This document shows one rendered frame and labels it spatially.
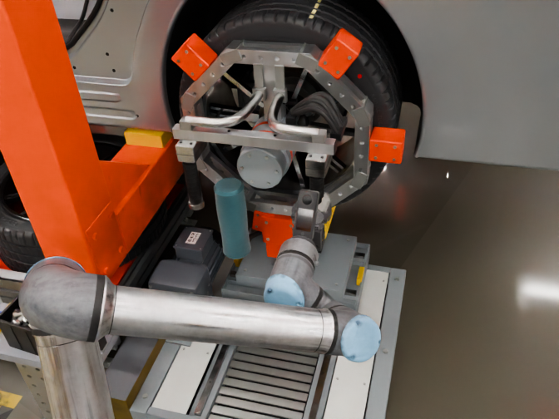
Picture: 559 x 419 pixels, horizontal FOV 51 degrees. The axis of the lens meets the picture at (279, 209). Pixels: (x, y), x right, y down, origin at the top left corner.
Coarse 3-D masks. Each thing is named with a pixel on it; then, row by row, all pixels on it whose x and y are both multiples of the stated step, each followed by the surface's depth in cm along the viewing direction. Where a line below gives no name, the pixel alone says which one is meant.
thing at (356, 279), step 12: (360, 252) 228; (360, 264) 225; (228, 276) 221; (360, 276) 216; (228, 288) 219; (240, 288) 219; (252, 288) 218; (264, 288) 218; (348, 288) 213; (360, 288) 213; (252, 300) 215; (264, 300) 214; (336, 300) 211; (348, 300) 209
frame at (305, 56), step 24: (240, 48) 152; (264, 48) 151; (288, 48) 152; (312, 48) 149; (216, 72) 157; (312, 72) 150; (192, 96) 164; (336, 96) 152; (360, 96) 155; (360, 120) 154; (360, 144) 160; (216, 168) 180; (360, 168) 166; (264, 192) 186; (336, 192) 172
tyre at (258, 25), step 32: (256, 0) 167; (288, 0) 161; (320, 0) 163; (224, 32) 159; (256, 32) 156; (288, 32) 154; (320, 32) 152; (352, 32) 156; (352, 64) 154; (384, 64) 163; (384, 96) 158
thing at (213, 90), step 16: (224, 80) 186; (240, 80) 171; (304, 80) 164; (208, 96) 174; (224, 96) 190; (288, 96) 170; (208, 112) 178; (224, 112) 178; (256, 112) 175; (240, 128) 198; (320, 128) 172; (352, 128) 171; (224, 144) 187; (352, 144) 190; (224, 160) 186; (304, 160) 200; (336, 160) 178; (352, 160) 175; (288, 176) 193; (304, 176) 186; (336, 176) 180; (288, 192) 188
